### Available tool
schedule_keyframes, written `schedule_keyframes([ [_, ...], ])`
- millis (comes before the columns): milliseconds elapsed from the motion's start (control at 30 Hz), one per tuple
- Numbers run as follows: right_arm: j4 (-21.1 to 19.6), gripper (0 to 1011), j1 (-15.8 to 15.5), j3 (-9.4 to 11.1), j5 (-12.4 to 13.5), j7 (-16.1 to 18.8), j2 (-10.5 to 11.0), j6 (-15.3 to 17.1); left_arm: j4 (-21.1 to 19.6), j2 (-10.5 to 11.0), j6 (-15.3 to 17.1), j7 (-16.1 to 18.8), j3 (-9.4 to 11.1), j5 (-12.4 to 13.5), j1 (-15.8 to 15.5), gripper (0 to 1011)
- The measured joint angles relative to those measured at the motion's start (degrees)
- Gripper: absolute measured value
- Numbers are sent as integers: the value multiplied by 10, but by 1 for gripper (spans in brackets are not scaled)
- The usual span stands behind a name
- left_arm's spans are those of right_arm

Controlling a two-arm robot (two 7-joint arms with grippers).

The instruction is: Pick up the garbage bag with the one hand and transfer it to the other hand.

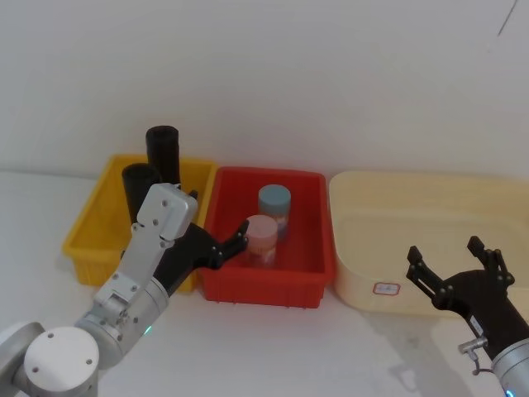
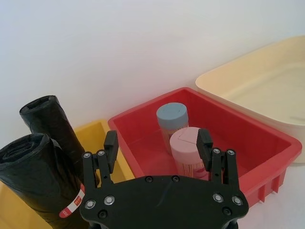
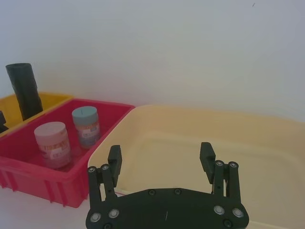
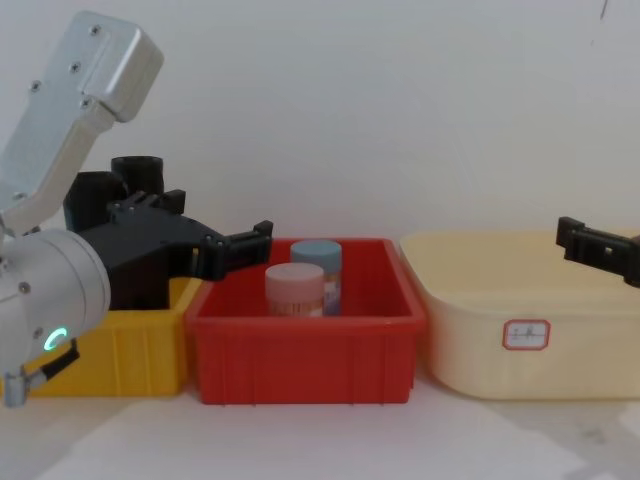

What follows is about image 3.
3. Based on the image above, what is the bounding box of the small black object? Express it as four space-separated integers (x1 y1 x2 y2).
0 111 10 135

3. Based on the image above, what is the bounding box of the yellow plastic bin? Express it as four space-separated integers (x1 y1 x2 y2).
0 92 74 138

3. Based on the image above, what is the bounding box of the clear jar with pink lid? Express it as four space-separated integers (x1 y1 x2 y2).
33 121 72 170

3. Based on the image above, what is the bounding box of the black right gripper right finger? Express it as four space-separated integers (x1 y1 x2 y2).
198 142 244 207

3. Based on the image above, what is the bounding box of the cream plastic bin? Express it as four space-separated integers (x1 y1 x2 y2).
87 104 305 229

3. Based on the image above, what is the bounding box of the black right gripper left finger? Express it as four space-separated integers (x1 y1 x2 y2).
87 144 124 216

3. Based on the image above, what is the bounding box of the clear jar with blue lid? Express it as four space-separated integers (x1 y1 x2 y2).
71 106 101 150

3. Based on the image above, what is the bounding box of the red plastic bin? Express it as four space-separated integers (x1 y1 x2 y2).
0 98 136 209

